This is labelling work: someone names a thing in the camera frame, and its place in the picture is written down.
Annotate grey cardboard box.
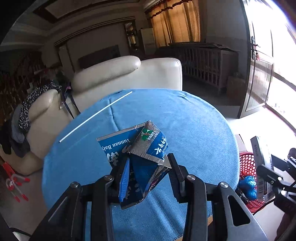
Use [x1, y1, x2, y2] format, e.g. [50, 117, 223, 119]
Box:
[250, 136, 275, 202]

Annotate blue and white toothpaste box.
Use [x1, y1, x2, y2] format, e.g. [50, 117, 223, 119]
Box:
[97, 120, 171, 209]

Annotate red mesh trash basket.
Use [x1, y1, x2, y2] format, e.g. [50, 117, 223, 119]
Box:
[238, 152, 264, 213]

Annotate blue plastic bag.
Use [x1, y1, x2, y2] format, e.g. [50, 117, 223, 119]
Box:
[238, 176, 257, 201]

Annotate red white toy tricycle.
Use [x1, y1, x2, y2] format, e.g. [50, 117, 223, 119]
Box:
[1, 162, 31, 203]

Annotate blue tablecloth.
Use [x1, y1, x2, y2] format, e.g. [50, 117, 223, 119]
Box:
[42, 89, 239, 240]

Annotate cardboard box on floor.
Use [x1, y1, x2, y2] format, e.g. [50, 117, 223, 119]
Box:
[226, 76, 245, 104]

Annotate dark clothes pile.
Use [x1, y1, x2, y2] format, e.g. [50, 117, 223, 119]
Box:
[1, 113, 31, 158]

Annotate spotted black white garment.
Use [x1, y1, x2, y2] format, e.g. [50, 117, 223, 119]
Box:
[18, 81, 62, 134]

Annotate cream leather sofa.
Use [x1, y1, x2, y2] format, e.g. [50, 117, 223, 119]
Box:
[1, 56, 183, 175]

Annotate wooden baby crib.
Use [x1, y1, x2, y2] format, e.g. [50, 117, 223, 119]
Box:
[156, 42, 238, 94]

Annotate white thin stick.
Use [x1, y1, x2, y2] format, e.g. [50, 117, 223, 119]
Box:
[59, 91, 133, 143]

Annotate black television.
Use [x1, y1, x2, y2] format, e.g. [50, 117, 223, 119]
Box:
[78, 45, 121, 69]

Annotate orange curtains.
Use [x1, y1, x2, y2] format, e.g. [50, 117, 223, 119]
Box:
[145, 0, 201, 48]

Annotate white refrigerator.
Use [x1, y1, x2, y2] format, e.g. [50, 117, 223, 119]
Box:
[140, 28, 156, 55]

